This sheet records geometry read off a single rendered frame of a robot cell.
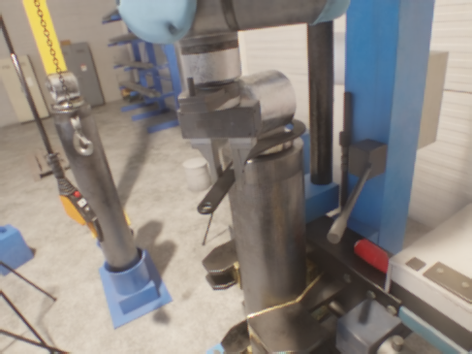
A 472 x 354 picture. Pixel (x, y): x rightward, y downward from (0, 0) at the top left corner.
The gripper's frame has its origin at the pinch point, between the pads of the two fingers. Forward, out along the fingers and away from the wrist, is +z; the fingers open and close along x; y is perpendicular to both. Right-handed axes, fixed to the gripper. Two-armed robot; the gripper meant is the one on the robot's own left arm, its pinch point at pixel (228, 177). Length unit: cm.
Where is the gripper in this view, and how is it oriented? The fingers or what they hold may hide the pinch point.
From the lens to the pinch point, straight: 56.6
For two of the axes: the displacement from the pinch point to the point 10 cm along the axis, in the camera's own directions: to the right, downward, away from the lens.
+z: 1.2, 8.9, 4.4
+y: 3.0, -4.5, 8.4
